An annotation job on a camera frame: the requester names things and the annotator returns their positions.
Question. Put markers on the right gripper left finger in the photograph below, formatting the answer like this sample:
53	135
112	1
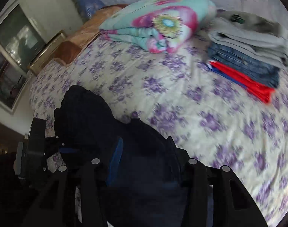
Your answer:
94	169

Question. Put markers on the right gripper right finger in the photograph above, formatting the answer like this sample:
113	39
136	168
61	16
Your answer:
213	197

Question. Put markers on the navy blue pants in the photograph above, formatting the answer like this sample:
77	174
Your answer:
128	173

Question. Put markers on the purple floral bed sheet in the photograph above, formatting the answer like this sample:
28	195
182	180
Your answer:
214	119

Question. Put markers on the folded red garment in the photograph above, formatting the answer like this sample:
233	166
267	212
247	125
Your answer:
260	91

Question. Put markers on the folded blue jeans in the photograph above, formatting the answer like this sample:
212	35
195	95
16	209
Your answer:
259	71

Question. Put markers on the floral turquoise folded quilt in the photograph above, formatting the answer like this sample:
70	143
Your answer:
158	25

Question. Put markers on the wooden picture frame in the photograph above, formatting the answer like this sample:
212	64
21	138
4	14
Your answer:
46	54

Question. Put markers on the framed wall mirror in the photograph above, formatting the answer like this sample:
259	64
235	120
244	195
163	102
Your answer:
21	39

